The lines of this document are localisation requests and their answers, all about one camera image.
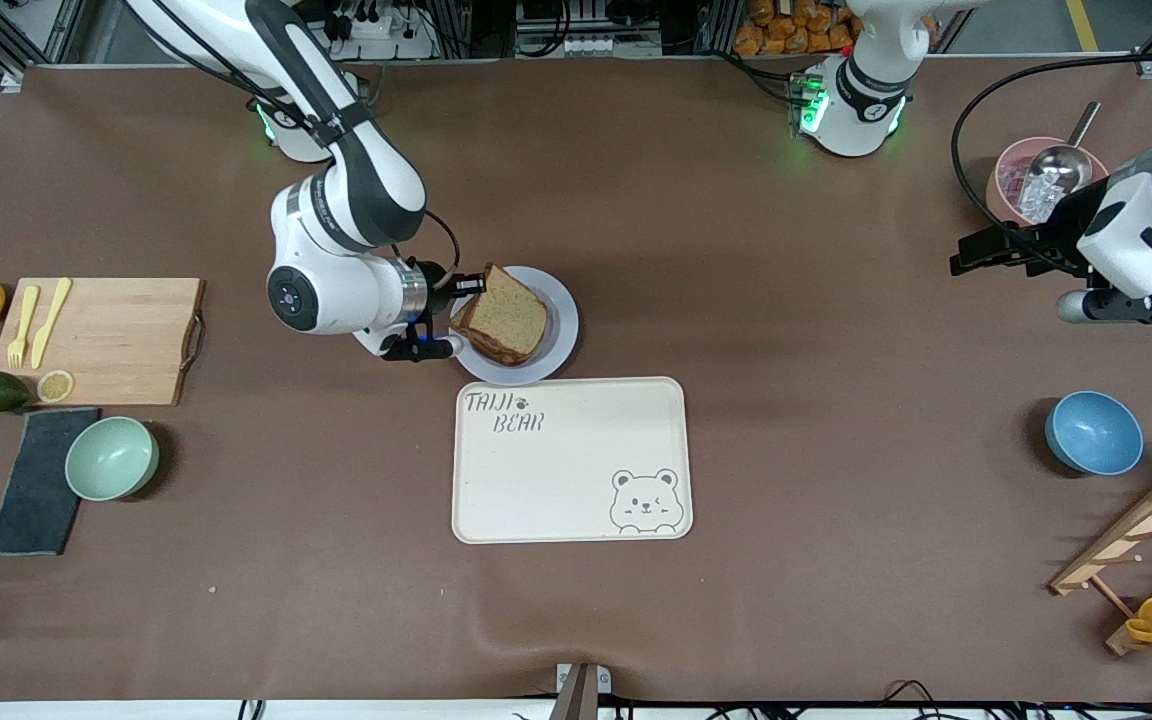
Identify blue bowl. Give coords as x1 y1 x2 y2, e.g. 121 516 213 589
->
1044 390 1145 477

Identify metal scoop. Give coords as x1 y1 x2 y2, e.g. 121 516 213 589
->
1021 101 1103 201

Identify mint green bowl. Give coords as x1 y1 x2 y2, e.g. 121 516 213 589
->
64 416 160 502

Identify clear plastic ice cubes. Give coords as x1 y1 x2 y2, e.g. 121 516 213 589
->
998 158 1073 223

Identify wooden cutting board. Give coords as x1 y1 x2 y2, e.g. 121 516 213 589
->
0 277 207 408

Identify dark grey cloth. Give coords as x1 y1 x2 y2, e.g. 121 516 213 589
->
0 407 102 557

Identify pink bowl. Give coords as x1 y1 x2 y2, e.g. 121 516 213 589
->
985 137 1113 229

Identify cream tray with bear print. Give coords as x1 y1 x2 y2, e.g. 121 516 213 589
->
451 376 694 545

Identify plain brown bread slice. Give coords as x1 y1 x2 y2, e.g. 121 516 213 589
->
463 263 549 359

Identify pale round plate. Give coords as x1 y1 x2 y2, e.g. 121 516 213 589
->
448 265 579 387

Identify bag of orange buns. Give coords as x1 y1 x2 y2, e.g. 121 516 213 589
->
733 0 862 57

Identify white power strip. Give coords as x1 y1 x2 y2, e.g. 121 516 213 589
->
336 0 437 61

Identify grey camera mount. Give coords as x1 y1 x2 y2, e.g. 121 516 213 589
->
548 662 613 720

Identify wooden cup rack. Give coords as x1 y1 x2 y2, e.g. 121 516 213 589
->
1049 460 1152 657

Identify yellow plastic knife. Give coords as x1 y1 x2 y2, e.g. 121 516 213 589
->
31 277 73 370

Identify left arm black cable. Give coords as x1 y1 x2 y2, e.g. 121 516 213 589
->
950 55 1152 273

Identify yellow plastic fork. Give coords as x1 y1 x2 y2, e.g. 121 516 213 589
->
6 286 40 370

